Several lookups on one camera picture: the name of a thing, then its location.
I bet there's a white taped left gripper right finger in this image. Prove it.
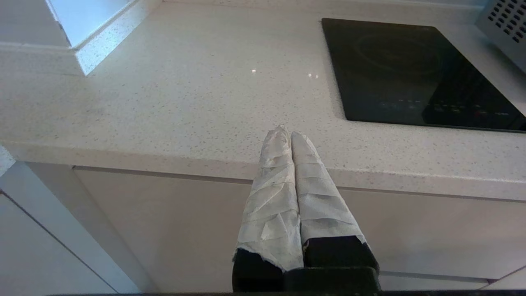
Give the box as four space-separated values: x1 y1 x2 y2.
291 132 379 270

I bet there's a white cabinet filler panel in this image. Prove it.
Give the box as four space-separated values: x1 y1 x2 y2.
0 161 161 296

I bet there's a black glass induction cooktop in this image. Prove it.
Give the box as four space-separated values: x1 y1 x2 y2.
322 18 526 133

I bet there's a white cabinet door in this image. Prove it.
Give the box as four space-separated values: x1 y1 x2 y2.
0 191 120 296

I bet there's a silver microwave oven housing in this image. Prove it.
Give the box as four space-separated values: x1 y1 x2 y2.
476 0 526 74

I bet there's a beige cabinet front panel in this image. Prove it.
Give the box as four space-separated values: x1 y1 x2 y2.
378 267 526 296
74 166 526 293

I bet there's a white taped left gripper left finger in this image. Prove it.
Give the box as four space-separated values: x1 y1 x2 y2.
232 125 305 292

